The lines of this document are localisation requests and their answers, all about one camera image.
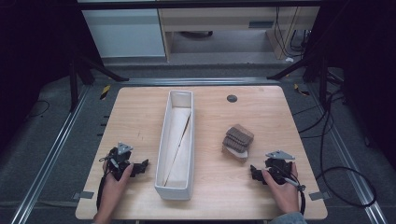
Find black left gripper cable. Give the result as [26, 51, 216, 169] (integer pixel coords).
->
[95, 155, 117, 211]

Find metal floor rail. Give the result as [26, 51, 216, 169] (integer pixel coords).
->
[9, 85, 92, 224]
[307, 83, 389, 224]

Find white cabinet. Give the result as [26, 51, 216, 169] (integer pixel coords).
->
[81, 7, 166, 59]

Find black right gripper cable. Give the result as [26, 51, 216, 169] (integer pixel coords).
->
[270, 167, 307, 217]

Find black metal stand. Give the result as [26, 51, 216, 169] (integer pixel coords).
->
[266, 54, 332, 110]
[68, 54, 130, 114]

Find white card sheet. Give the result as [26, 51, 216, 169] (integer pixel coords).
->
[162, 106, 192, 189]

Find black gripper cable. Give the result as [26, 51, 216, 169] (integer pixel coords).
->
[270, 167, 307, 217]
[95, 155, 117, 211]

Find black looped floor cable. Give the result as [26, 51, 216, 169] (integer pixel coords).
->
[292, 88, 378, 209]

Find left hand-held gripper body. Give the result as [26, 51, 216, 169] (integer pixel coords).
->
[106, 142, 136, 182]

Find grey tape strip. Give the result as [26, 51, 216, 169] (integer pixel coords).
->
[72, 190, 95, 201]
[308, 190, 332, 202]

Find long white box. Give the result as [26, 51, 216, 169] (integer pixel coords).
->
[154, 90, 196, 202]

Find yellow black tape strip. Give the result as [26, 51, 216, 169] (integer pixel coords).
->
[99, 84, 112, 101]
[293, 83, 311, 97]

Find thin black floor cable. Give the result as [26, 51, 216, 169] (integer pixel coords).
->
[23, 99, 50, 120]

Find person's left hand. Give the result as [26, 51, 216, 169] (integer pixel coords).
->
[95, 163, 135, 217]

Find person's right hand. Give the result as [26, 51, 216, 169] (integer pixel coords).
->
[261, 162, 301, 216]

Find brown ribbed bundle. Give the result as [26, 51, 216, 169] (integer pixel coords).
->
[220, 123, 255, 163]

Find black hanging desk cables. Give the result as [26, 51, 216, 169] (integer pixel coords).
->
[274, 7, 312, 60]

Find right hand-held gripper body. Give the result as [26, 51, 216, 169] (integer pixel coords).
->
[263, 149, 296, 187]

